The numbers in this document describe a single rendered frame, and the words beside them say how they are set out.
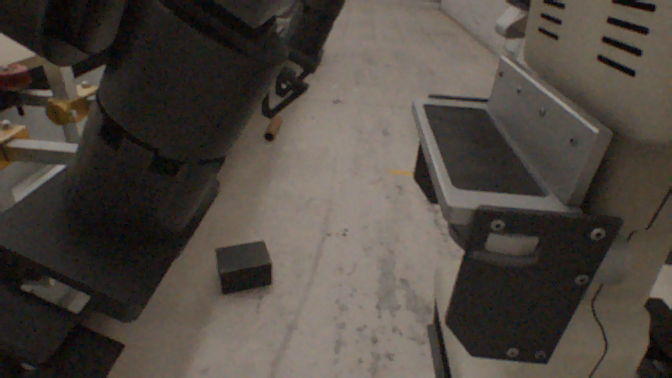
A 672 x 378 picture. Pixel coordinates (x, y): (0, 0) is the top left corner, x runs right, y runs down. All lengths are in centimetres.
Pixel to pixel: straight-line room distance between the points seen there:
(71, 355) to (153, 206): 7
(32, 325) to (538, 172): 35
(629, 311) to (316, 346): 115
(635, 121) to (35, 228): 35
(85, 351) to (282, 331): 136
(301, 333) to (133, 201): 138
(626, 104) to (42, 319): 36
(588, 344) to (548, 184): 17
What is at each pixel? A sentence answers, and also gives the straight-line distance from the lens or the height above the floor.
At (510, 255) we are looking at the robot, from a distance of 33.
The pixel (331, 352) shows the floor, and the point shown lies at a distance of 150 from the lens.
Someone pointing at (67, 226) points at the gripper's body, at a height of 109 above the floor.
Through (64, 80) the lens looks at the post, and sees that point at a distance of 106.
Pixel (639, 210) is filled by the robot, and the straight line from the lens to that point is 42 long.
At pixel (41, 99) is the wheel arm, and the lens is 117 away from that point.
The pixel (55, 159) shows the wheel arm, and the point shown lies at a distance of 88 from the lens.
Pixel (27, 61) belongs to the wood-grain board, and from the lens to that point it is 132.
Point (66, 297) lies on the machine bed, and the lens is 161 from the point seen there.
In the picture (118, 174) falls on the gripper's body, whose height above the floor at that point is 112.
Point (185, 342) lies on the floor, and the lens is 157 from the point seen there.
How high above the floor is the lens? 120
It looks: 31 degrees down
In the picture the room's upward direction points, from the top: 4 degrees clockwise
